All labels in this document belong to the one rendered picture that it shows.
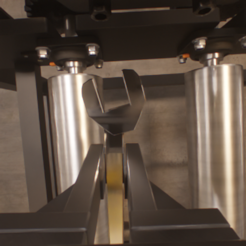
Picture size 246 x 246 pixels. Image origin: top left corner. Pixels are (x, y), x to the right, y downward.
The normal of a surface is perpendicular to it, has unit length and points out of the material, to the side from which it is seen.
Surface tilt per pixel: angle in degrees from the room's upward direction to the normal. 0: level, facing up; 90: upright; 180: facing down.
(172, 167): 0
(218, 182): 20
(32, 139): 0
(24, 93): 0
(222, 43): 9
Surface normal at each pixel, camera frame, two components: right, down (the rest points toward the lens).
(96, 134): 0.68, 0.00
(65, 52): -0.11, 0.21
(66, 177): -0.32, 0.08
